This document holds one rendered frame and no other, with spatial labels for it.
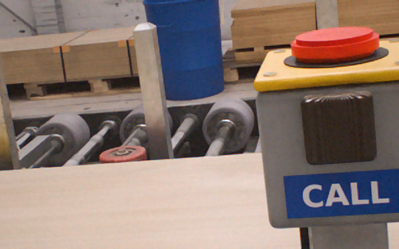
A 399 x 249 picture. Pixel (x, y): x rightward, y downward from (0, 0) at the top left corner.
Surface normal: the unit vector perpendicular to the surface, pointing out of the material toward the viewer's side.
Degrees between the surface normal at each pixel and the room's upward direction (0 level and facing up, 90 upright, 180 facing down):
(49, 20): 90
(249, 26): 90
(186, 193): 0
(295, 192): 90
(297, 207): 90
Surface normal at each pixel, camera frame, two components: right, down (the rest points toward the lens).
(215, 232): -0.12, -0.96
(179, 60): -0.24, 0.28
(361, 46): 0.46, 0.16
